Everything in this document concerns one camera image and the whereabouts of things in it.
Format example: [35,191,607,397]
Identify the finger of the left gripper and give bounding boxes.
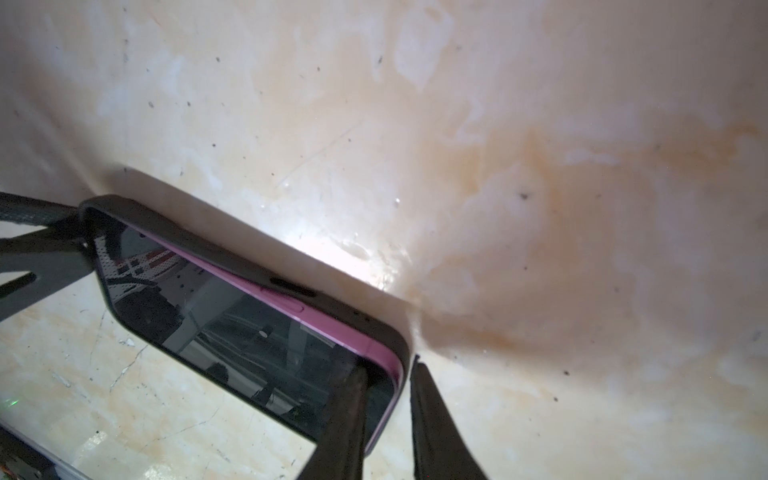
[1,219,93,320]
[0,192,77,227]

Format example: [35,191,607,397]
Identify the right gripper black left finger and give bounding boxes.
[297,366,368,480]

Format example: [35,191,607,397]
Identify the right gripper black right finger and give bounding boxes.
[410,355,487,480]

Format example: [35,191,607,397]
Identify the black phone case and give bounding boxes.
[77,194,413,385]

